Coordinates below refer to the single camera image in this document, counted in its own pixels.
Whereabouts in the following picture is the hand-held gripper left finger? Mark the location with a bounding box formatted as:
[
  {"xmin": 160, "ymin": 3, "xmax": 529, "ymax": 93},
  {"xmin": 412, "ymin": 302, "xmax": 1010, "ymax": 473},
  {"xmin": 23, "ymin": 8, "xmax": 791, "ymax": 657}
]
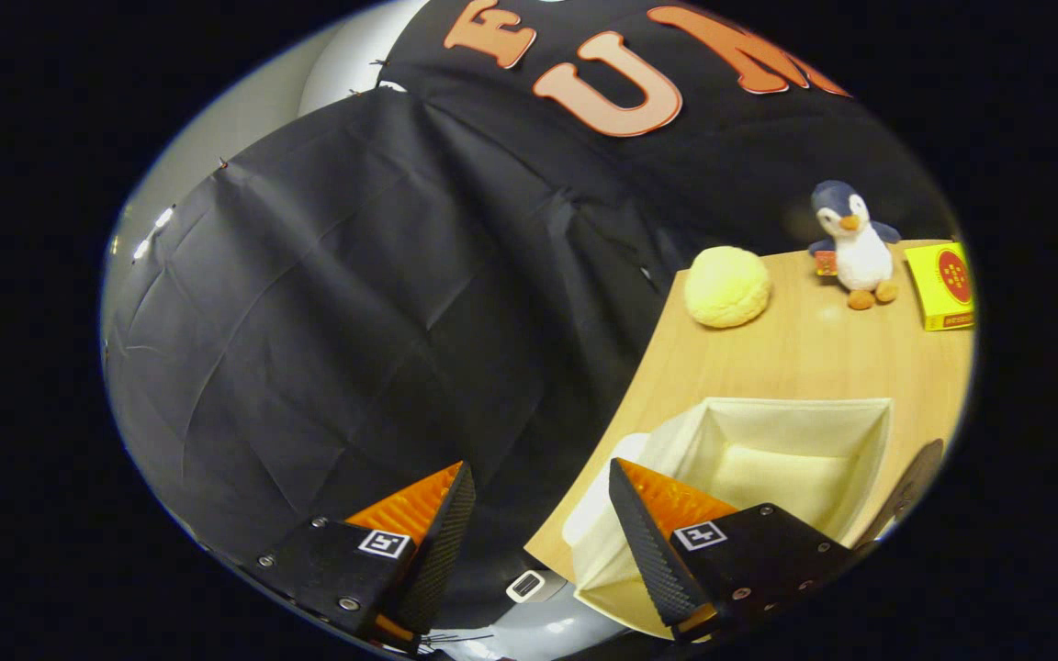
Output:
[{"xmin": 249, "ymin": 461, "xmax": 478, "ymax": 648}]

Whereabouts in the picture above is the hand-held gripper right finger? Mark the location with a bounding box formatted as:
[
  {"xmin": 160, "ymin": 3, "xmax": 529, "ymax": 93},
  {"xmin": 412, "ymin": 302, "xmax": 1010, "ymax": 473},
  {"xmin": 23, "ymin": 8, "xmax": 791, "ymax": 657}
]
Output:
[{"xmin": 608, "ymin": 457, "xmax": 879, "ymax": 644}]

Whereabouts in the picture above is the cream fabric storage box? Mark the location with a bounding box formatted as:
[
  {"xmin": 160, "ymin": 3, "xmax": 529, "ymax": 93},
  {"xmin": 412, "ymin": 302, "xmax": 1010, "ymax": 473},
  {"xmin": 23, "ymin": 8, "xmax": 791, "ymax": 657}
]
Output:
[{"xmin": 561, "ymin": 397, "xmax": 895, "ymax": 639}]

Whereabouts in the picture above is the small white rectangular fitting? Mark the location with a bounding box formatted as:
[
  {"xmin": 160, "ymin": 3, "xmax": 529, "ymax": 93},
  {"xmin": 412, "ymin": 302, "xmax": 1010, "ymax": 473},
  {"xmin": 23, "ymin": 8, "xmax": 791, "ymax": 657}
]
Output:
[{"xmin": 505, "ymin": 569, "xmax": 546, "ymax": 604}]

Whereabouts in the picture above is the yellow plush bun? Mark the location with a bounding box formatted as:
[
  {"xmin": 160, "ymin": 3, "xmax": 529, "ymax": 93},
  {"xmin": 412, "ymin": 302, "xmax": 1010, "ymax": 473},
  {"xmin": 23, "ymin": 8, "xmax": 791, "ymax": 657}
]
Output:
[{"xmin": 683, "ymin": 245, "xmax": 771, "ymax": 330}]

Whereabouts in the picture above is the plush penguin toy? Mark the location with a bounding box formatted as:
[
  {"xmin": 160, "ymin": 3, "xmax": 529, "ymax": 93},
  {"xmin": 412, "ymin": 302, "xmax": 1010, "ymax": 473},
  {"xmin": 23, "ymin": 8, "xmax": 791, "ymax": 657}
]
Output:
[{"xmin": 807, "ymin": 180, "xmax": 902, "ymax": 311}]

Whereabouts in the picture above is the yellow book with red circle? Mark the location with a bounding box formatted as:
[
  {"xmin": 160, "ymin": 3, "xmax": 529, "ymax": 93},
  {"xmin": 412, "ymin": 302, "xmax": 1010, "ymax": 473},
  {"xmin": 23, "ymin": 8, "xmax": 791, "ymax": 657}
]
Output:
[{"xmin": 904, "ymin": 241, "xmax": 977, "ymax": 331}]

